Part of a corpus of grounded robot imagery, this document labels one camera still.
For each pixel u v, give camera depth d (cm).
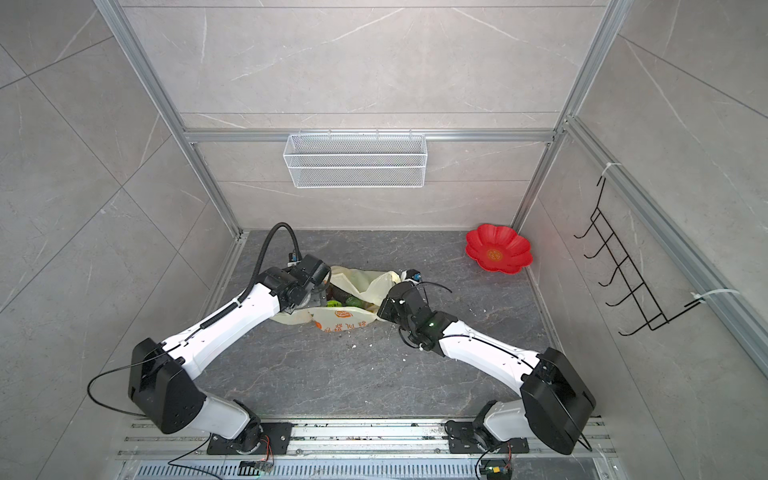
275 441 73
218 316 48
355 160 101
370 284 81
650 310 61
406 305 61
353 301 92
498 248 114
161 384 41
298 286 58
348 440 75
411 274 75
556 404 43
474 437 65
